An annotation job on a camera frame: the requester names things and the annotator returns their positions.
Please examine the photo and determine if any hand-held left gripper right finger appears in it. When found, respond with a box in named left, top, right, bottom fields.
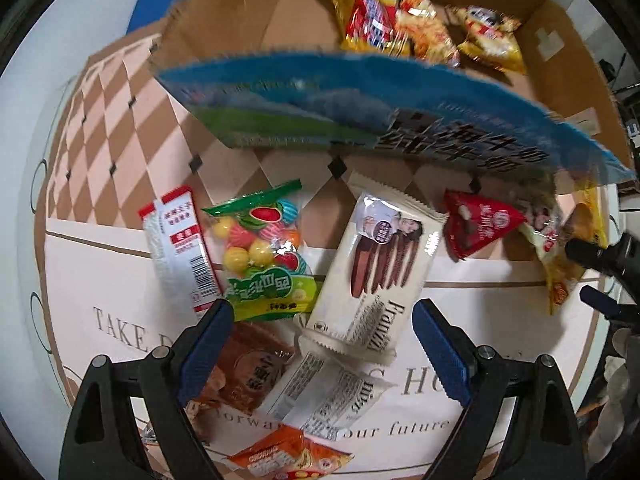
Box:
left=411, top=298, right=588, bottom=480

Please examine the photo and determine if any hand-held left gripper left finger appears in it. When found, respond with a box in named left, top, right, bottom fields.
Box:
left=59, top=299, right=236, bottom=480

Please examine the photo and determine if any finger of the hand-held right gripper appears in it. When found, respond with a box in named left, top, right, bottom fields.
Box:
left=564, top=237, right=640, bottom=283
left=579, top=284, right=640, bottom=322

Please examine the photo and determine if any yellow bread packet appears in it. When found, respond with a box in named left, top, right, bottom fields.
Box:
left=517, top=185, right=608, bottom=316

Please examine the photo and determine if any brown snack packet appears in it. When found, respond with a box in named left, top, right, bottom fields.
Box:
left=190, top=322, right=296, bottom=436

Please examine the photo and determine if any cream chocolate wafer packet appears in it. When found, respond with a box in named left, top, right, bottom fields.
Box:
left=292, top=172, right=448, bottom=366

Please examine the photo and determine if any white red-labelled packet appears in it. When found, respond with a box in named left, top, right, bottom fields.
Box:
left=137, top=185, right=223, bottom=316

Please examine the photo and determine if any red triangular snack packet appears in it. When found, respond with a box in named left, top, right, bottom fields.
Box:
left=442, top=189, right=528, bottom=261

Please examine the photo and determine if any white printed snack packet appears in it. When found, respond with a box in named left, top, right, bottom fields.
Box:
left=257, top=335, right=396, bottom=443

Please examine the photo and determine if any orange snack packet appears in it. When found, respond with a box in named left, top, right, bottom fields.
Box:
left=225, top=422, right=356, bottom=480

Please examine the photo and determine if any cardboard box with blue print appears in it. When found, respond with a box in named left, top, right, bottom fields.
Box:
left=149, top=0, right=636, bottom=196

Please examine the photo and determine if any green candy ball bag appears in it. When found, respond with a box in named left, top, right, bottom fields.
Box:
left=201, top=178, right=323, bottom=323

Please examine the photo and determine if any checkered pink brown tablecloth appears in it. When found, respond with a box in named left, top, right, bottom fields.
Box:
left=30, top=25, right=616, bottom=480

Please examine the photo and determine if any small yellow snack bag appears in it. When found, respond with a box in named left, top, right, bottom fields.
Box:
left=447, top=5, right=526, bottom=76

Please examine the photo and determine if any large yellow red snack bag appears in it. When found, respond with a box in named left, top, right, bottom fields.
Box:
left=320, top=0, right=461, bottom=68

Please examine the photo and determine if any blue foam mat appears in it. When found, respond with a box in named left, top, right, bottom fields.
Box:
left=127, top=0, right=201, bottom=36

